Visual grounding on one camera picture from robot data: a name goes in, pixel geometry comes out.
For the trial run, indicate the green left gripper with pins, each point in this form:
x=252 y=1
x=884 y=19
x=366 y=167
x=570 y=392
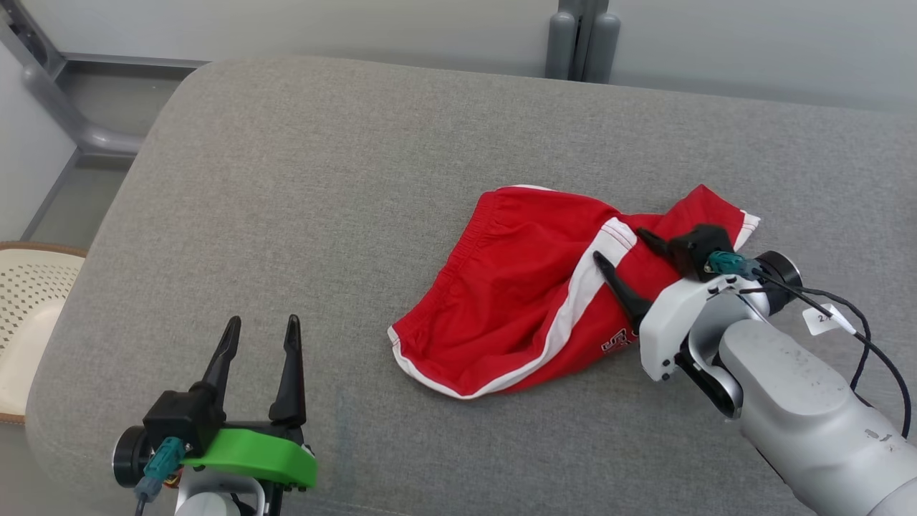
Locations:
x=258 y=459

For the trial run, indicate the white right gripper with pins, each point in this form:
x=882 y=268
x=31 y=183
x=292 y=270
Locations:
x=680 y=322

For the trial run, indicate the red shorts with white trim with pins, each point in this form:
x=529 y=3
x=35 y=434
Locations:
x=516 y=287

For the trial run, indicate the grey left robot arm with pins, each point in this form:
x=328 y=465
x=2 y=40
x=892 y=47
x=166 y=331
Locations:
x=215 y=502

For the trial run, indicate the beige perforated laundry basket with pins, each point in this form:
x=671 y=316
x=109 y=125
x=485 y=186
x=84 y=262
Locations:
x=29 y=322

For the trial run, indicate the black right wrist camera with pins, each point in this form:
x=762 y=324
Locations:
x=702 y=247

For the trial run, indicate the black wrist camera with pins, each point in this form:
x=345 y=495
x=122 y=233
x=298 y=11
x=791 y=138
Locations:
x=175 y=416
x=702 y=247

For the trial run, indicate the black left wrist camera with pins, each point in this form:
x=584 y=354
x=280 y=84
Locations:
x=175 y=416

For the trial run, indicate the grey partition post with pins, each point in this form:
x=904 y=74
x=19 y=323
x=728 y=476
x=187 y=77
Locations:
x=582 y=39

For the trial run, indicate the grey metal pipe frame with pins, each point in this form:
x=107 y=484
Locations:
x=57 y=100

